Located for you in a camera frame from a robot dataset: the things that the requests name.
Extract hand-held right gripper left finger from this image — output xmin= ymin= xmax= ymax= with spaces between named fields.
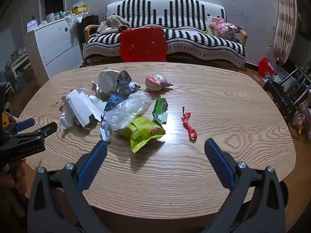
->
xmin=27 ymin=140 xmax=112 ymax=233

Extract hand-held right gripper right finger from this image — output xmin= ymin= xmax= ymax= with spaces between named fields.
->
xmin=204 ymin=138 xmax=286 ymax=233

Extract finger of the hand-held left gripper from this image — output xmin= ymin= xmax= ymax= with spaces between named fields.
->
xmin=10 ymin=121 xmax=58 ymax=143
xmin=2 ymin=118 xmax=36 ymax=137

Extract silver and white cardboard carton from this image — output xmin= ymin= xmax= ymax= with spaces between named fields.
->
xmin=66 ymin=89 xmax=105 ymax=128

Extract blue foil wrapper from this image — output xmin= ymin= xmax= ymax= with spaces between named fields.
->
xmin=100 ymin=93 xmax=129 ymax=142

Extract green plastic tray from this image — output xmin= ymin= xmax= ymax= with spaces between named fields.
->
xmin=152 ymin=97 xmax=169 ymax=126

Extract person's left hand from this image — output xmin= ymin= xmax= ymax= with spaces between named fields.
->
xmin=0 ymin=159 xmax=28 ymax=195

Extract crumpled white plastic wrapper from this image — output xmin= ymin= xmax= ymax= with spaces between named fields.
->
xmin=59 ymin=107 xmax=76 ymax=130

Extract red ribbon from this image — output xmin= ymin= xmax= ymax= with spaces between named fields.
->
xmin=182 ymin=106 xmax=198 ymax=142

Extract green snack bag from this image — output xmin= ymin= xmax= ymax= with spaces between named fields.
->
xmin=114 ymin=114 xmax=166 ymax=153

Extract white shelf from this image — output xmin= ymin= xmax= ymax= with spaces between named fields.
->
xmin=5 ymin=51 xmax=32 ymax=95

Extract clear plastic bag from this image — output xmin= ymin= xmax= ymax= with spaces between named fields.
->
xmin=103 ymin=91 xmax=152 ymax=130

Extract crumpled white paper bag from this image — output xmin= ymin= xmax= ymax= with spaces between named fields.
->
xmin=98 ymin=70 xmax=121 ymax=95

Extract white drawer cabinet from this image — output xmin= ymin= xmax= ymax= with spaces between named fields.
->
xmin=24 ymin=18 xmax=84 ymax=79

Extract crumpled silver foil wrapper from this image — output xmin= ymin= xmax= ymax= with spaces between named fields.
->
xmin=117 ymin=70 xmax=141 ymax=95

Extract black stool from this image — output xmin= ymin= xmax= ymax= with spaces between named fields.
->
xmin=264 ymin=79 xmax=299 ymax=124

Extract pink plush toys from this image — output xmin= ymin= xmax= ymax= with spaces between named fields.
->
xmin=293 ymin=102 xmax=311 ymax=140

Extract pink striped egg toy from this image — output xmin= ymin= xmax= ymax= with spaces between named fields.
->
xmin=145 ymin=75 xmax=173 ymax=92

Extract red plastic bag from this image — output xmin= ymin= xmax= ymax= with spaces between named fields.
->
xmin=258 ymin=58 xmax=275 ymax=78

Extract yellow box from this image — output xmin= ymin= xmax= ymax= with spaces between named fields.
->
xmin=71 ymin=5 xmax=88 ymax=15

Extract brown plush toy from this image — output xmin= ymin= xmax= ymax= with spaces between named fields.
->
xmin=97 ymin=14 xmax=130 ymax=35

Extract red plastic chair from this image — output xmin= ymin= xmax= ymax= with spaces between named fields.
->
xmin=119 ymin=27 xmax=168 ymax=63

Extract pink cartoon cushion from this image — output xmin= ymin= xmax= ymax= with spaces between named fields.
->
xmin=206 ymin=16 xmax=244 ymax=38

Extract beige plaid curtain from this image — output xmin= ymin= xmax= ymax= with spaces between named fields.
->
xmin=271 ymin=0 xmax=298 ymax=65

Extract sofa with black-white cover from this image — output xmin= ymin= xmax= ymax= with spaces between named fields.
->
xmin=83 ymin=0 xmax=248 ymax=68

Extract metal chair frame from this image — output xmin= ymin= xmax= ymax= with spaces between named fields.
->
xmin=279 ymin=67 xmax=311 ymax=97

